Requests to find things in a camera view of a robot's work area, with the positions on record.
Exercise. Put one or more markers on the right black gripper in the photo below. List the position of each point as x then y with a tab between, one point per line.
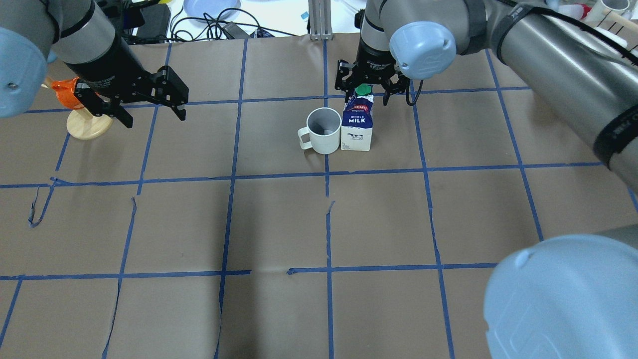
373	56

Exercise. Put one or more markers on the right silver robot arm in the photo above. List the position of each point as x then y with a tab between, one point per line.
569	297

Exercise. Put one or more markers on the blue white milk carton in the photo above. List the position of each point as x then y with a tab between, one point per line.
357	120

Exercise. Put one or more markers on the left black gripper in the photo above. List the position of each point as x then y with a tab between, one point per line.
106	66

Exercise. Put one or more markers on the wooden mug tree stand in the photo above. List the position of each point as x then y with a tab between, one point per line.
82	124

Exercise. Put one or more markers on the black power adapter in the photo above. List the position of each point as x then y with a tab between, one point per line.
154	29

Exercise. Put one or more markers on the orange mug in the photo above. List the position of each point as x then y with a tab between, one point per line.
65	93

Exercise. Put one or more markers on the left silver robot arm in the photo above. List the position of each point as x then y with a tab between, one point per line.
77	31

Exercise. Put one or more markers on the aluminium frame post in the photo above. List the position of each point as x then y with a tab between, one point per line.
320	20

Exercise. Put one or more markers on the light blue plate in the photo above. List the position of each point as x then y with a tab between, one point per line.
215	8

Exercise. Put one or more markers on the white grey mug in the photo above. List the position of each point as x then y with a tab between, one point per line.
322	132

